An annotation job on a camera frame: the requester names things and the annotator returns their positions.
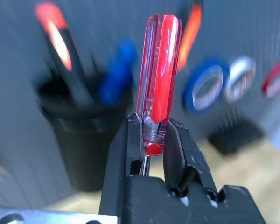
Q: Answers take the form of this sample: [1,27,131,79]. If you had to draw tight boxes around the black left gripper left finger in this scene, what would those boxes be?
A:
[99,113,143,215]

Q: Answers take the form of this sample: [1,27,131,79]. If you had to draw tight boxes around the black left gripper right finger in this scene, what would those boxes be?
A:
[163,118,219,192]

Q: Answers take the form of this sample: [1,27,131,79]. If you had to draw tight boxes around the red handled screwdriver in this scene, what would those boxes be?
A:
[135,14,183,177]

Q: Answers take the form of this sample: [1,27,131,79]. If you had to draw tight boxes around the red tape roll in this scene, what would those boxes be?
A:
[261,59,280,98]

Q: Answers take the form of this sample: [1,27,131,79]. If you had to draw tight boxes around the dark grey pegboard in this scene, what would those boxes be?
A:
[0,0,280,210]

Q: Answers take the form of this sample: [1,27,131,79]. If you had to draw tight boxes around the black plastic cup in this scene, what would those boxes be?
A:
[36,77,135,192]

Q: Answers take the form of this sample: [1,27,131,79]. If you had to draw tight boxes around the blue tape roll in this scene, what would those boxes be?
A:
[182,56,231,115]

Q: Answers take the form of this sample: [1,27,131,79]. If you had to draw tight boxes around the black zip case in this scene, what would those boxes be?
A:
[207,119,266,156]

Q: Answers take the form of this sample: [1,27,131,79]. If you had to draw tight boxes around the white tape roll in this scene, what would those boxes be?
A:
[224,56,257,103]

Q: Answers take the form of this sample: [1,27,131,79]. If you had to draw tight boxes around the orange black screwdriver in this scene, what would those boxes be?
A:
[35,1,95,108]

